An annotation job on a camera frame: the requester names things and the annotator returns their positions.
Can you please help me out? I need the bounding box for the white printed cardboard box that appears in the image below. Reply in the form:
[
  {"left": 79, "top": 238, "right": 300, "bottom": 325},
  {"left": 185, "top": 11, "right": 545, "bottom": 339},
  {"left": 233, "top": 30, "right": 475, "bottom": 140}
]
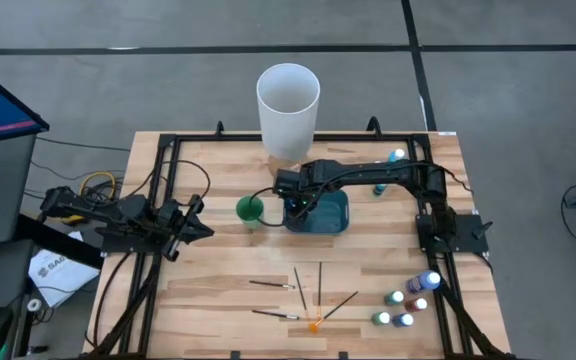
[{"left": 27, "top": 230, "right": 102, "bottom": 309}]

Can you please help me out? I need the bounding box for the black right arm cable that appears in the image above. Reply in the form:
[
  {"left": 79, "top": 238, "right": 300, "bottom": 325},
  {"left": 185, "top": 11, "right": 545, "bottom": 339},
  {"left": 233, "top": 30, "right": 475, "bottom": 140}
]
[{"left": 249, "top": 185, "right": 289, "bottom": 229}]

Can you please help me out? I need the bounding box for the gold-ferrule round paintbrush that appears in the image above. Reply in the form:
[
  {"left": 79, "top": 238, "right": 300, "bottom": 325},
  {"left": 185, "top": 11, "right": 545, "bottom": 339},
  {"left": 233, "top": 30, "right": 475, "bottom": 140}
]
[{"left": 293, "top": 267, "right": 311, "bottom": 319}]

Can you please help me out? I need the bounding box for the large blue paint bottle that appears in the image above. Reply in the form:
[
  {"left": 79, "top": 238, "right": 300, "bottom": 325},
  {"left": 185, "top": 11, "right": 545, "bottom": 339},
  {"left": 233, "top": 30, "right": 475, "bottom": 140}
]
[{"left": 405, "top": 270, "right": 442, "bottom": 295}]

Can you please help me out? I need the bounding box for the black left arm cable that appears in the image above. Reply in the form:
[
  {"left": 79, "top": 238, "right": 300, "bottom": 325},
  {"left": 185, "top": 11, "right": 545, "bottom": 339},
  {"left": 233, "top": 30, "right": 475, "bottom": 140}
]
[{"left": 117, "top": 159, "right": 213, "bottom": 206}]

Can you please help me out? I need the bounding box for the yellow cable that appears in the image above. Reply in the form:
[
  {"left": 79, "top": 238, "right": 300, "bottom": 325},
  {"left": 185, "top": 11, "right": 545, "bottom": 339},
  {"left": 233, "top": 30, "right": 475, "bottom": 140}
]
[{"left": 78, "top": 170, "right": 118, "bottom": 199}]

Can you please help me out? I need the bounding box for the teal plastic bin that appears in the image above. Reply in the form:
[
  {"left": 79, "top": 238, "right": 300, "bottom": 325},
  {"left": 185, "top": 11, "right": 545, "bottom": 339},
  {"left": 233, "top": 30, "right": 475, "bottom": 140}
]
[{"left": 282, "top": 188, "right": 351, "bottom": 236}]

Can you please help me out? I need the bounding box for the black desk beam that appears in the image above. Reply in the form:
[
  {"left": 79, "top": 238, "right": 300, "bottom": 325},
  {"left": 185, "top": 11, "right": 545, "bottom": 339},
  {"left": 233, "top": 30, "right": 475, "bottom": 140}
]
[{"left": 15, "top": 213, "right": 105, "bottom": 270}]

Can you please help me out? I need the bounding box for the white shade wooden base lamp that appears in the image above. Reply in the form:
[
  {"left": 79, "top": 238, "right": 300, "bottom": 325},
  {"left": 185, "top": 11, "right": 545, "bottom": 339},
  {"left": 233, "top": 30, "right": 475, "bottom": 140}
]
[{"left": 256, "top": 63, "right": 321, "bottom": 176}]

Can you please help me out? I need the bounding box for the black brush with white print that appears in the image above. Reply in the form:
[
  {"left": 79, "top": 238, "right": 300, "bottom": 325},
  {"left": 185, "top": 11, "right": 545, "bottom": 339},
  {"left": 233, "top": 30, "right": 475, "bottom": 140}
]
[{"left": 251, "top": 309, "right": 301, "bottom": 321}]

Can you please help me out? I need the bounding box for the black floor cable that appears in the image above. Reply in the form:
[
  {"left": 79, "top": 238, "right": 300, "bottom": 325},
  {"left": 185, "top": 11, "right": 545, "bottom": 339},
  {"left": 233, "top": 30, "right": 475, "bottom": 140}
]
[
  {"left": 30, "top": 160, "right": 127, "bottom": 182},
  {"left": 35, "top": 136, "right": 132, "bottom": 152}
]

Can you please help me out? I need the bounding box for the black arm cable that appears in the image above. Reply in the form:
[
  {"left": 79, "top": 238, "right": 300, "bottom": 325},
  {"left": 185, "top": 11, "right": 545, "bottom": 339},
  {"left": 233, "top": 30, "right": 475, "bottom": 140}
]
[
  {"left": 117, "top": 159, "right": 213, "bottom": 206},
  {"left": 249, "top": 185, "right": 289, "bottom": 229}
]

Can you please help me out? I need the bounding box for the green plastic cup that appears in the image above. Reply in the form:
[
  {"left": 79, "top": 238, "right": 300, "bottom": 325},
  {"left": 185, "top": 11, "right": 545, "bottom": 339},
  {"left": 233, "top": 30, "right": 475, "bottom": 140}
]
[{"left": 235, "top": 194, "right": 266, "bottom": 231}]

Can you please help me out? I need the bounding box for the thin black silver-ferrule brush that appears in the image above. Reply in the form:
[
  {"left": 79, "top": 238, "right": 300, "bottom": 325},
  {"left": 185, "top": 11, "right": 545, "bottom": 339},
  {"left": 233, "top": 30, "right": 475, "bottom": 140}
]
[{"left": 248, "top": 280, "right": 297, "bottom": 291}]

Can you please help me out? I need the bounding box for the small red paint bottle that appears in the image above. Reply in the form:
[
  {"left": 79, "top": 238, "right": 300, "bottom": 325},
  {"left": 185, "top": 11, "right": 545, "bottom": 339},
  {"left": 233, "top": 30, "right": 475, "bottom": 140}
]
[{"left": 404, "top": 297, "right": 429, "bottom": 314}]

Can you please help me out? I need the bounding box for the orange fan paintbrush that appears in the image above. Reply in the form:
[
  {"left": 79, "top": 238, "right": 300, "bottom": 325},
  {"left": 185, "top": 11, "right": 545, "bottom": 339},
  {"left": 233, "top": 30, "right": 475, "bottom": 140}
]
[{"left": 307, "top": 290, "right": 359, "bottom": 334}]

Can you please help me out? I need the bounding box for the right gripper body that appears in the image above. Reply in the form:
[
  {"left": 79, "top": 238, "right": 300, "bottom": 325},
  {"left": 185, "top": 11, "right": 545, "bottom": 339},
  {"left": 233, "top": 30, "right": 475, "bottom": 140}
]
[{"left": 297, "top": 192, "right": 320, "bottom": 224}]

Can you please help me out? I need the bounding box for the computer desk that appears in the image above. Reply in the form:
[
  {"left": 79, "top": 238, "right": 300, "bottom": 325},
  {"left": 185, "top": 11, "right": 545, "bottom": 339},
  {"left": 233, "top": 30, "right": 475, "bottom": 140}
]
[{"left": 0, "top": 133, "right": 39, "bottom": 250}]

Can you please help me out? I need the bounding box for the black metal table frame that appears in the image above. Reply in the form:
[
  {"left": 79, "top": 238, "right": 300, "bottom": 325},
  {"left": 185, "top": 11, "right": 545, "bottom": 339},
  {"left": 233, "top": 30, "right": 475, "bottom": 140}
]
[{"left": 85, "top": 130, "right": 517, "bottom": 360}]

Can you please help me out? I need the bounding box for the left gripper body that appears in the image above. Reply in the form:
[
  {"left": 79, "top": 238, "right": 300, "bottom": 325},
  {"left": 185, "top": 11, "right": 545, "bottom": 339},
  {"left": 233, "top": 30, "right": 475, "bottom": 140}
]
[{"left": 160, "top": 195, "right": 203, "bottom": 262}]

